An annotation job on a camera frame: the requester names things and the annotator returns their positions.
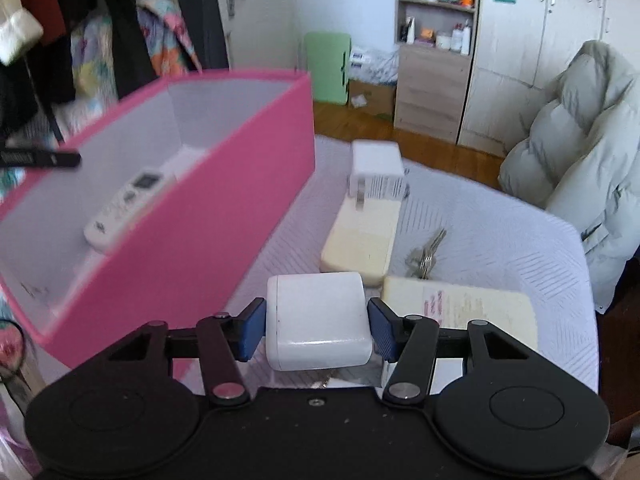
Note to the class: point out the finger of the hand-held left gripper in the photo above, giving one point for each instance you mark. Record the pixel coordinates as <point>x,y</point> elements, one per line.
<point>40,159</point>

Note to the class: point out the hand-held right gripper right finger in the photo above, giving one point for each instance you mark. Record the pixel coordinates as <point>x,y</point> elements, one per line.
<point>380,332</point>

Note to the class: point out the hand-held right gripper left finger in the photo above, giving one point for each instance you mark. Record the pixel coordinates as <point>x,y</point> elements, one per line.
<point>252,330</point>

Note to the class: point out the white square charger block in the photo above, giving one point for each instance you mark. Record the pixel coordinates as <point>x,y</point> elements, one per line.
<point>320,320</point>

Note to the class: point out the bunch of metal keys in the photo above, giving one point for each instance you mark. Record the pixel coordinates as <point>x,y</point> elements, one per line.
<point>425,260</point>

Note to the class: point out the pink storage box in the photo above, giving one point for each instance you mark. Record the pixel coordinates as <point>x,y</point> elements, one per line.
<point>200,260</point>

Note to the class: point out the cream remote with white buttons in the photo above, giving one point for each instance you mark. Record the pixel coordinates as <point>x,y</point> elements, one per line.
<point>355,245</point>

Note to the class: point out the white remote control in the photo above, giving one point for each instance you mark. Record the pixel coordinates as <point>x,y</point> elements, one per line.
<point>120,210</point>

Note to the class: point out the cream remote with large screen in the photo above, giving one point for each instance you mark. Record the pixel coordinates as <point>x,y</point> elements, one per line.
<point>480,305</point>

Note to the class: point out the white charger with label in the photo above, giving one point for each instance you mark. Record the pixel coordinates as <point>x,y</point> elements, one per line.
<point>375,160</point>

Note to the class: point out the white fluffy cloth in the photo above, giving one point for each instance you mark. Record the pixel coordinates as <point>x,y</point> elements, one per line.
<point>17,25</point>

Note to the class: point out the white patterned bed sheet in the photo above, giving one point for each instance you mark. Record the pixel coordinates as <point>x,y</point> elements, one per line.
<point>500,240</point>

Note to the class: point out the black hanging garment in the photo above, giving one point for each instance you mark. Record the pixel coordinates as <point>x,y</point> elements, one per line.
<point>120,20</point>

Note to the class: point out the floral quilt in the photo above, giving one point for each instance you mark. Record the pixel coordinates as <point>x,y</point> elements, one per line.
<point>165,35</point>

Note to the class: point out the cardboard box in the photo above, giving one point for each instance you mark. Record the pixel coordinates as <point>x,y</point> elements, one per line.
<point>372,97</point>

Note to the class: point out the wooden shelf unit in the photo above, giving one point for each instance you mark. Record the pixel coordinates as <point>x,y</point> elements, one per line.
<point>430,90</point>

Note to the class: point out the white door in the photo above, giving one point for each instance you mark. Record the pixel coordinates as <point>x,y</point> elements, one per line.
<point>260,10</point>

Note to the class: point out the grey-green puffer jacket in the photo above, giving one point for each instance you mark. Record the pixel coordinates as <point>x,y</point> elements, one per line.
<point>575,150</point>

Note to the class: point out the plastic bag of packs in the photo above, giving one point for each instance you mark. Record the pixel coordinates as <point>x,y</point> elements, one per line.
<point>380,65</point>

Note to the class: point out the green folding table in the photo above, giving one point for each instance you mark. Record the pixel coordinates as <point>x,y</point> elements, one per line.
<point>325,70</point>

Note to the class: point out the white cream jar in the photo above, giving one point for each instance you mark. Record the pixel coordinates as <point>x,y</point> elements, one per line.
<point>443,41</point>

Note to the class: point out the white pump bottle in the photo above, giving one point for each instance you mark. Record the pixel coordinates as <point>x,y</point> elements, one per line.
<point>465,37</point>

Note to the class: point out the light wooden wardrobe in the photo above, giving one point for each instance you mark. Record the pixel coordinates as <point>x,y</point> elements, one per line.
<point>525,35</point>

